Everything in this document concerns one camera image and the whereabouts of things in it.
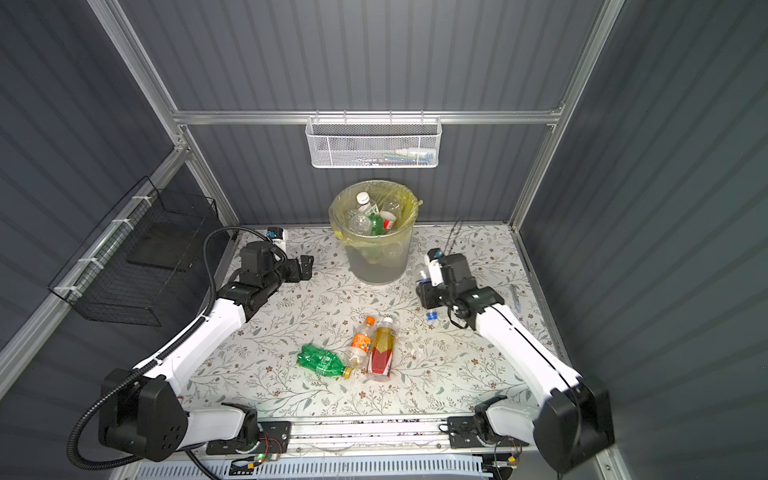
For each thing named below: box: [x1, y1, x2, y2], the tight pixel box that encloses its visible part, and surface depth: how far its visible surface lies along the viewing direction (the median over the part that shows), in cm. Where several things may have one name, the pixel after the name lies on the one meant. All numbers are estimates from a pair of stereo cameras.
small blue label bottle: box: [426, 309, 439, 325], surface depth 81 cm
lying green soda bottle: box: [297, 344, 353, 379], surface depth 84 cm
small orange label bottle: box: [348, 316, 376, 371], surface depth 86 cm
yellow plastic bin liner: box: [328, 180, 423, 247], surface depth 96 cm
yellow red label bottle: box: [368, 317, 396, 382], surface depth 84 cm
